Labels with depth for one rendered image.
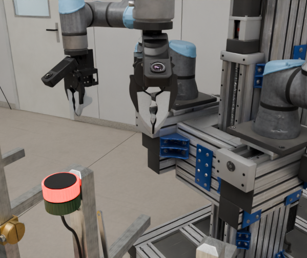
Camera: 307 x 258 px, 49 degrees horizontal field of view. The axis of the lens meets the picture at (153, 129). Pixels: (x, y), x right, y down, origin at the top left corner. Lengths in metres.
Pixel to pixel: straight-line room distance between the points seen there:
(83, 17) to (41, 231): 1.68
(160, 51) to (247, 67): 0.74
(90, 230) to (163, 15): 0.41
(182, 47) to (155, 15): 0.81
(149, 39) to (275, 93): 0.57
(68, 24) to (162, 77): 0.56
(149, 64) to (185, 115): 0.92
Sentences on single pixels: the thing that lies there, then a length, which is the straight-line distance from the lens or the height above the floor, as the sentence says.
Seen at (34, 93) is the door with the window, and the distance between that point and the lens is 4.62.
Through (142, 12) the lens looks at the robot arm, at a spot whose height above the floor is 1.43.
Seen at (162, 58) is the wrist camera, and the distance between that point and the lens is 0.57.
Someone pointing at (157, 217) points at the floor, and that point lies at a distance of 2.46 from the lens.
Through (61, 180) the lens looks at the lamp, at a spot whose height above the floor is 1.17.
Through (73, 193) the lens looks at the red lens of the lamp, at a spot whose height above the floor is 1.15.
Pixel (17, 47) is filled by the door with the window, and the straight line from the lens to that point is 4.63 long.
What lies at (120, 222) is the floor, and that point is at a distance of 2.42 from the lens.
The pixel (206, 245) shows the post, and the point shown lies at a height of 1.11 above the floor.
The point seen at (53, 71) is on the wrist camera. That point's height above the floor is 1.24.
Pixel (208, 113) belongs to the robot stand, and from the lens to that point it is 1.55.
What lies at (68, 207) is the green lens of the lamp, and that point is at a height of 1.13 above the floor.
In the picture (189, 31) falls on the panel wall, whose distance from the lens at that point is 3.33.
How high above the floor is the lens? 1.46
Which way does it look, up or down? 22 degrees down
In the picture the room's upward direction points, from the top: straight up
